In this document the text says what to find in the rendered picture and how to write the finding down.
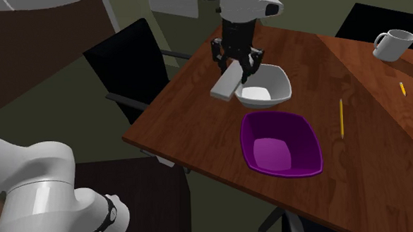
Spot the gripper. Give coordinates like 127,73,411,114
210,17,266,85

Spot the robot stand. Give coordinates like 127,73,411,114
73,154,193,232

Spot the grey flat rectangular block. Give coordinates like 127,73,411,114
209,59,245,103

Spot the white bowl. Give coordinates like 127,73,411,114
232,62,293,111

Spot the brown wooden table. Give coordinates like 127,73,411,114
117,18,413,232

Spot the white mug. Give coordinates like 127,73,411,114
371,28,413,63

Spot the purple bowl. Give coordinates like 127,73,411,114
239,108,325,181

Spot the long yellow pencil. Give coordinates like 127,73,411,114
338,98,346,140

